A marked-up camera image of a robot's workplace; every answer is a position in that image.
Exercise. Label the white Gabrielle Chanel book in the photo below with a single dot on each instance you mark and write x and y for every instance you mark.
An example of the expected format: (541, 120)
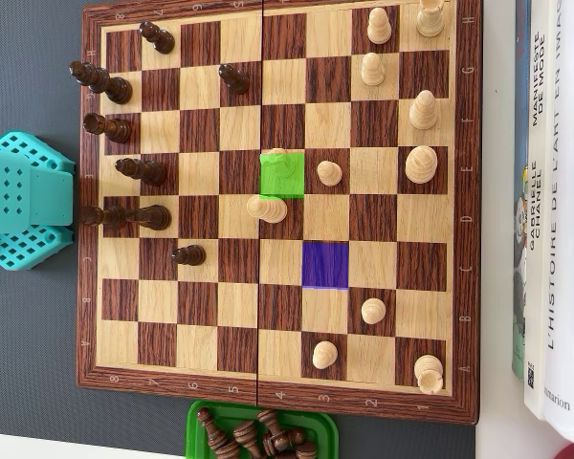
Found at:
(536, 311)

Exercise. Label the teal robot base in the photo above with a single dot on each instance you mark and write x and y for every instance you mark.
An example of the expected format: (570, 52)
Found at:
(38, 201)

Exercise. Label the captured dark chess piece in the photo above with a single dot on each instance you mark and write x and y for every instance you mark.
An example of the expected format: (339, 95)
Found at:
(246, 434)
(282, 442)
(269, 421)

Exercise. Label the dark wooden bishop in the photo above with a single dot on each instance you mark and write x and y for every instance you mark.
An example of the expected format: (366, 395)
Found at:
(115, 88)
(146, 171)

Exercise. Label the captured dark pawn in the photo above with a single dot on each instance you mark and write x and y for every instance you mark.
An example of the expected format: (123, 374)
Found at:
(306, 449)

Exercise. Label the dark wooden pawn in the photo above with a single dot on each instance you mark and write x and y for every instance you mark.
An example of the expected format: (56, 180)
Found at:
(160, 39)
(234, 80)
(191, 255)

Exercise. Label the white art history book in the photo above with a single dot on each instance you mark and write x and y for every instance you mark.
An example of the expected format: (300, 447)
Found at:
(564, 287)

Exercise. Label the dark wooden rook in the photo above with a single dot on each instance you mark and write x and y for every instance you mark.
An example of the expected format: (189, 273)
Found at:
(112, 127)

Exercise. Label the light wooden rook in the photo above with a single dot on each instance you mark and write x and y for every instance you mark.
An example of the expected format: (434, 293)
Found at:
(429, 373)
(430, 21)

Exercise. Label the captured dark bishop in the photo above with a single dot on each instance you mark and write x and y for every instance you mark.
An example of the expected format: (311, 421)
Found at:
(217, 436)

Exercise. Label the wooden folding chessboard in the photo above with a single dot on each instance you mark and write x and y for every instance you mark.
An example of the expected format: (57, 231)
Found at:
(201, 306)

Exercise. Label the book with teal illustrated spine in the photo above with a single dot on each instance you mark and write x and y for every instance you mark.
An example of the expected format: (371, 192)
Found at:
(519, 191)

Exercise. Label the light wooden pawn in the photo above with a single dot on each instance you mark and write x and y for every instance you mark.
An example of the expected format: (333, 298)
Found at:
(379, 28)
(330, 173)
(373, 311)
(373, 72)
(324, 355)

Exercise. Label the light wooden knight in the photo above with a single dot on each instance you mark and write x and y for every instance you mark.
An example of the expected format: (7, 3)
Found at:
(282, 167)

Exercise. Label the green plastic tray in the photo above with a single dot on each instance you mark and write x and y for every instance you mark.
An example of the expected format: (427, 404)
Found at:
(318, 425)

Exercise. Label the light wooden king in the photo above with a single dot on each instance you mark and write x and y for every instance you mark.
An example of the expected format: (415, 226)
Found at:
(421, 165)

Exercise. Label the dark wooden king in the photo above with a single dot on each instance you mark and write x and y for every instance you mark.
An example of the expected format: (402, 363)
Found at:
(148, 217)

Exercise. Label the light wooden bishop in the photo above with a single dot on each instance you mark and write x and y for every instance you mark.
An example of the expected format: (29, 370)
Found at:
(423, 112)

